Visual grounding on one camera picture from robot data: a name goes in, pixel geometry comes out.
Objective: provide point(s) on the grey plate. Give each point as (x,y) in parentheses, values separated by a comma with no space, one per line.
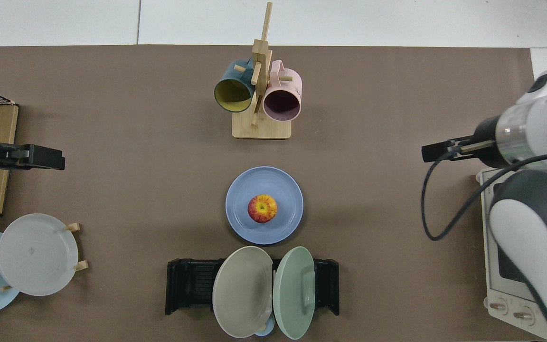
(36,254)

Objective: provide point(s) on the wooden plate rack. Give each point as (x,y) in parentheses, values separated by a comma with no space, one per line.
(82,266)

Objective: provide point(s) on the dark teal cup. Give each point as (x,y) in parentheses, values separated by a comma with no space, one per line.
(233,95)

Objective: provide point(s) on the pink cup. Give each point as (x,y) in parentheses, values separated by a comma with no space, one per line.
(282,102)

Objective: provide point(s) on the small blue round thing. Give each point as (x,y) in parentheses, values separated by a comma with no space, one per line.
(266,330)

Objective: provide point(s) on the pale green plate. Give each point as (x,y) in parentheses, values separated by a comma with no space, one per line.
(295,294)

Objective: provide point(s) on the black dish rack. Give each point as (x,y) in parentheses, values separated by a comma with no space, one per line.
(188,285)

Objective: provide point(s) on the wooden cup stand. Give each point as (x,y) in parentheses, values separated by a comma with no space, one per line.
(261,128)

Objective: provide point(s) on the red yellow apple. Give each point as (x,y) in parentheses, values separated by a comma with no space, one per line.
(262,208)

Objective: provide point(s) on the pale toaster oven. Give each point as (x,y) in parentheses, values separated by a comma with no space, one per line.
(501,292)

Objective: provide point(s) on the beige plate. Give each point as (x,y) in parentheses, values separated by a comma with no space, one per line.
(242,292)

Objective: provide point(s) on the brown table cloth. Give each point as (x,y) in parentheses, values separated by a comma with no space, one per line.
(136,166)

